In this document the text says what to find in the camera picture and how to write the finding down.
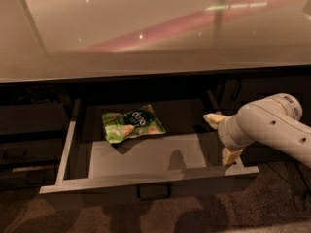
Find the green snack bag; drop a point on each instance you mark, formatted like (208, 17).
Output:
(137, 123)

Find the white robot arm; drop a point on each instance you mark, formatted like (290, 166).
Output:
(273, 121)

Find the dark grey cabinet door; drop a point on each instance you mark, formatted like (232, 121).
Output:
(241, 91)

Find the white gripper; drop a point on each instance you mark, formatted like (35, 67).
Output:
(224, 132)

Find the dark grey drawer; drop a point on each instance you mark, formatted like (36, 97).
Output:
(30, 118)
(185, 161)
(26, 177)
(30, 151)

